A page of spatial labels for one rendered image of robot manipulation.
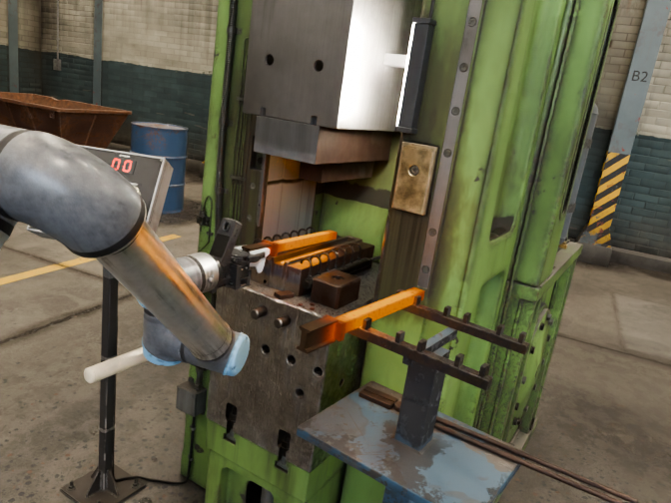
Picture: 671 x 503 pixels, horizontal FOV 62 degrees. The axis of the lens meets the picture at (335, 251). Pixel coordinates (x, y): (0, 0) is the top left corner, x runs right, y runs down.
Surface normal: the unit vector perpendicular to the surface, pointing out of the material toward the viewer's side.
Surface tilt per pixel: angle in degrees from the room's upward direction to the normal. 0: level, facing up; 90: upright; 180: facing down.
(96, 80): 90
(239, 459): 90
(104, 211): 80
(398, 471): 0
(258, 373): 90
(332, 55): 90
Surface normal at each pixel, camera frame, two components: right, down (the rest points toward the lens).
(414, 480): 0.14, -0.95
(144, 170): -0.03, -0.25
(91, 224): 0.40, 0.42
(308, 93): -0.52, 0.16
